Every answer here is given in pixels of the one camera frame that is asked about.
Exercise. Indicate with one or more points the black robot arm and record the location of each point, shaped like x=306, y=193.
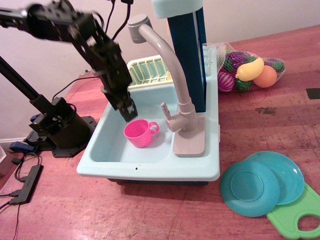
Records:
x=41, y=42

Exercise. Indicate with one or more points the front teal plate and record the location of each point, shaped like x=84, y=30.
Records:
x=249, y=188

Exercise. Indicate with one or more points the green cutting board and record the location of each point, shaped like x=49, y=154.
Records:
x=285, y=218

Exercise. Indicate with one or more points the yellow dish rack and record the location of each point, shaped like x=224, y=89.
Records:
x=148, y=72

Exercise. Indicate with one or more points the black USB hub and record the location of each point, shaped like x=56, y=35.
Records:
x=25, y=194

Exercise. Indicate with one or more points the light blue toy sink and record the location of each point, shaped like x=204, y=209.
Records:
x=109, y=154

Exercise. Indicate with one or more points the dark blue water tower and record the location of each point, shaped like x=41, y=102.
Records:
x=186, y=25

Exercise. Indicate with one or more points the mesh bag of toy fruit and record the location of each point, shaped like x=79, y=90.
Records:
x=223, y=57

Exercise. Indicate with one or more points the purple striped toy fruit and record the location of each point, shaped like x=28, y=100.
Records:
x=225, y=81

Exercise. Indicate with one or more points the teal plate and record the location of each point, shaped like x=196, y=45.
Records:
x=249, y=188
x=290, y=177

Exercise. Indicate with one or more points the black tape patch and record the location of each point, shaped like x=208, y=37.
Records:
x=313, y=93

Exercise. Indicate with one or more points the pink plastic toy cup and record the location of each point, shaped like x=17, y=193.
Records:
x=139, y=132

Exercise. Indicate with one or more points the blue clamp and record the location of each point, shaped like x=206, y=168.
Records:
x=19, y=147

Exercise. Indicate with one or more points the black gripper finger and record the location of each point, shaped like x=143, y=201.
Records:
x=128, y=110

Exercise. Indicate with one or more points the rear teal plate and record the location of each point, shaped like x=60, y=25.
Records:
x=290, y=177

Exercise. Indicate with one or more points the orange toy fruit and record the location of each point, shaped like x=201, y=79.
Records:
x=267, y=77

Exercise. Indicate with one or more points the yellow toy mango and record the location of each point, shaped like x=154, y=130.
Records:
x=249, y=71

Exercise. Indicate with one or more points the grey toy faucet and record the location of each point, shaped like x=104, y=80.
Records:
x=188, y=127

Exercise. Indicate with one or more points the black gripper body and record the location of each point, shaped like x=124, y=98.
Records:
x=105, y=57

